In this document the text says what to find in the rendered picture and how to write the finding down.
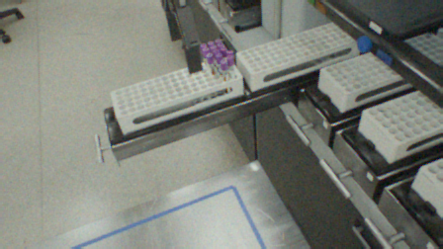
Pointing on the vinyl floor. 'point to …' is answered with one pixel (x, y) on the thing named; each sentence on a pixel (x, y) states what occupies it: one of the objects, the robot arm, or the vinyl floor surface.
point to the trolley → (197, 218)
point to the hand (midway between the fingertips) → (185, 49)
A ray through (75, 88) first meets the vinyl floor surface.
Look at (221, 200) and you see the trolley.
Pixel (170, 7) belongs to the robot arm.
